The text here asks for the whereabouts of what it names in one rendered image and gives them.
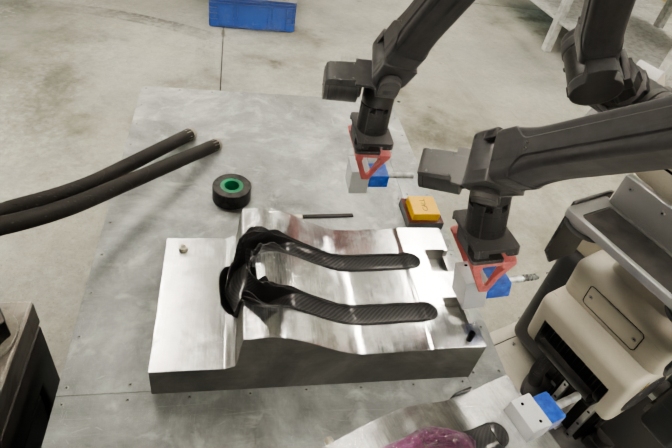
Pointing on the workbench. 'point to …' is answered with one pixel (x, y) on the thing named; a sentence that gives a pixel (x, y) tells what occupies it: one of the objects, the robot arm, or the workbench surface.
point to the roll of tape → (231, 191)
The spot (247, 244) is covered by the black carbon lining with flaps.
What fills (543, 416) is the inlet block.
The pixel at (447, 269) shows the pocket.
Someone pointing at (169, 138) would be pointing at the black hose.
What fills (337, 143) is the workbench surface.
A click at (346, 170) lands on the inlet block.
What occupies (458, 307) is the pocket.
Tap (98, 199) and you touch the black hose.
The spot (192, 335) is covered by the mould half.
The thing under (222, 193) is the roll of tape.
